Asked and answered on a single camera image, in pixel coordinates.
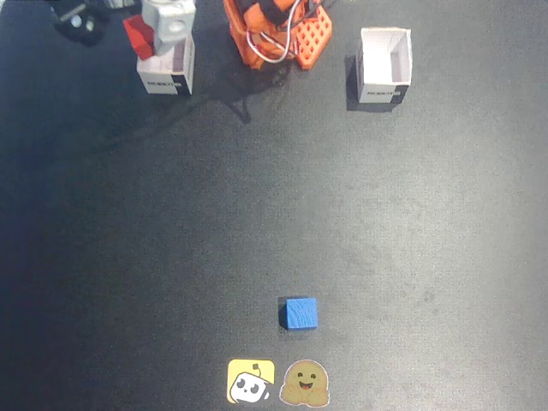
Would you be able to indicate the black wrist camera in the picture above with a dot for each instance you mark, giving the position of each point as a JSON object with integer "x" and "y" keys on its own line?
{"x": 81, "y": 23}

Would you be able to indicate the blue wooden cube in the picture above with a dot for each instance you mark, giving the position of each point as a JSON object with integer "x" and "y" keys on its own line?
{"x": 301, "y": 314}

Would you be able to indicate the brown hugging face sticker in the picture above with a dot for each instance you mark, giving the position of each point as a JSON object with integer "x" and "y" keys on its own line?
{"x": 305, "y": 383}

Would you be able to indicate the white black cardboard box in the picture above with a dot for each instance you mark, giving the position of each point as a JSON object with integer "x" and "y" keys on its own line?
{"x": 381, "y": 64}
{"x": 164, "y": 75}

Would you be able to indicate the red wooden cube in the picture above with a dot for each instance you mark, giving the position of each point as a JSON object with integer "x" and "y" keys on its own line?
{"x": 139, "y": 36}

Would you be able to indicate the yellow robot face sticker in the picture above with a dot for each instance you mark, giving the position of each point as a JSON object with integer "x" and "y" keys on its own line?
{"x": 250, "y": 381}

